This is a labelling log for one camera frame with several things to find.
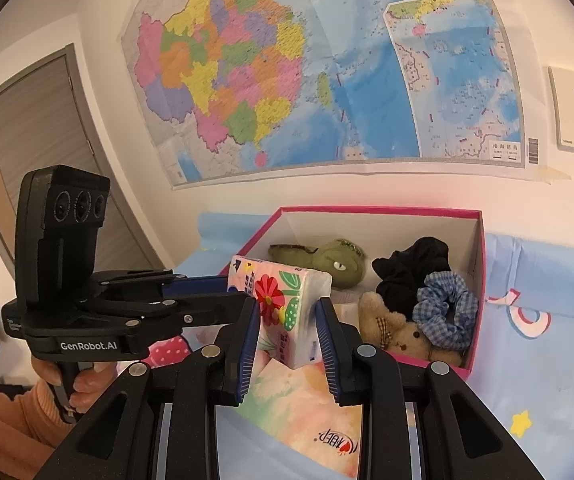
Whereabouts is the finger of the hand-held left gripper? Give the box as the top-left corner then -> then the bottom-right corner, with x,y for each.
92,268 -> 231,296
81,291 -> 260,357

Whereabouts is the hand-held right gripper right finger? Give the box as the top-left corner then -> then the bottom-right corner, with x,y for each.
315,297 -> 545,480

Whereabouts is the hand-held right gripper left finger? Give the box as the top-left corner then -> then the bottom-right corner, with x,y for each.
34,299 -> 262,480

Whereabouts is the floral pocket tissue pack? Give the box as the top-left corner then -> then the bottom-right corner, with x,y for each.
228,255 -> 333,370

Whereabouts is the brown teddy bear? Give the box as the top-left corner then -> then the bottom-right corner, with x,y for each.
357,290 -> 465,361

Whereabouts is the green plush toy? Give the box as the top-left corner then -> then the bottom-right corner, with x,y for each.
268,237 -> 368,290

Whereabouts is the blue gingham scrunchie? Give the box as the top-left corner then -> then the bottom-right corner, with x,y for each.
412,271 -> 480,352

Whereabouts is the pink cardboard box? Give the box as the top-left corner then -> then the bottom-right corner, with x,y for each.
227,205 -> 488,383

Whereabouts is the person's left forearm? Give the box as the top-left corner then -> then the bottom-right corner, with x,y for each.
0,380 -> 75,480

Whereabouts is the person's left hand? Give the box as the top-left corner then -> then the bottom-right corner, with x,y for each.
32,357 -> 118,414

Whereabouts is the large pastel tissue pack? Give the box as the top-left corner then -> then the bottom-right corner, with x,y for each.
214,350 -> 365,480

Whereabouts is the brown door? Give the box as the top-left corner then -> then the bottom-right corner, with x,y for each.
0,44 -> 168,286

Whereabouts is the blue cartoon pig bed sheet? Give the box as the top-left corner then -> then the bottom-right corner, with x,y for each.
147,210 -> 574,480

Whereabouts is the colourful wall map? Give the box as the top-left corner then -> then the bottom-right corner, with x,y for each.
119,0 -> 540,191

